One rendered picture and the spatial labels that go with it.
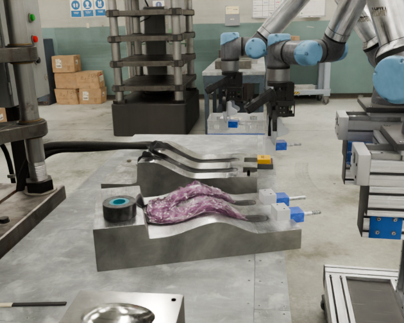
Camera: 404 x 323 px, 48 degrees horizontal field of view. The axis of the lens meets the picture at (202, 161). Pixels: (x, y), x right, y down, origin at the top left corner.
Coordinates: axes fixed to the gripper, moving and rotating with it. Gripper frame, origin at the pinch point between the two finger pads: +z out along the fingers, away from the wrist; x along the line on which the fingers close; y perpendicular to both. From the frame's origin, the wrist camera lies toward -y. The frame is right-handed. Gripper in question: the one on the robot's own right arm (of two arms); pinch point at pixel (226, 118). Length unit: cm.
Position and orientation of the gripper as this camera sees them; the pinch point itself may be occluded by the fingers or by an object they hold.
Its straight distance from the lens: 192.5
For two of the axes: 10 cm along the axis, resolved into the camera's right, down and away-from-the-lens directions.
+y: 9.7, 0.4, -2.4
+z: 0.3, 9.5, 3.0
